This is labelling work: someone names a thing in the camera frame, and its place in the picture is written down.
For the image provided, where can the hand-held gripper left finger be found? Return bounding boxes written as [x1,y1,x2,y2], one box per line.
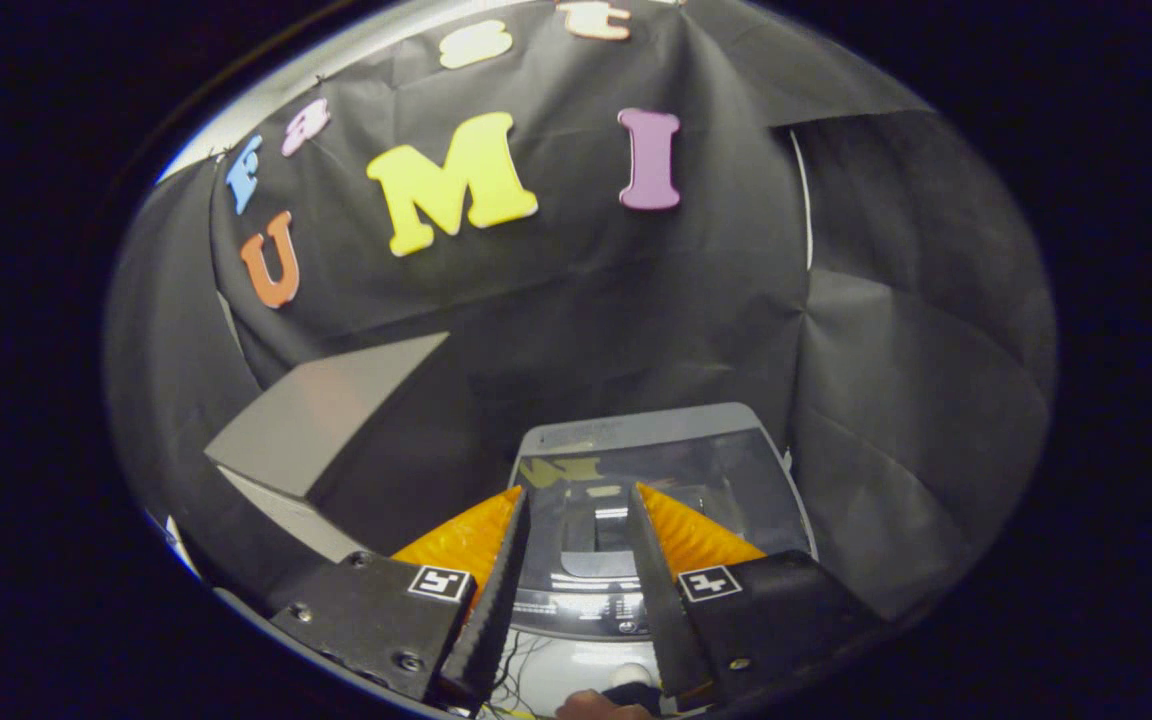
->
[269,485,533,714]

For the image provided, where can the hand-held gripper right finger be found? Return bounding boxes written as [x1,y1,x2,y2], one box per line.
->
[625,482,888,706]

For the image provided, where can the grey washing machine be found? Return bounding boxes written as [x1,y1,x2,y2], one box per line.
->
[496,402,820,717]

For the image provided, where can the grey cabinet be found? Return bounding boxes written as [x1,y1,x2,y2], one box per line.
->
[204,332,453,567]

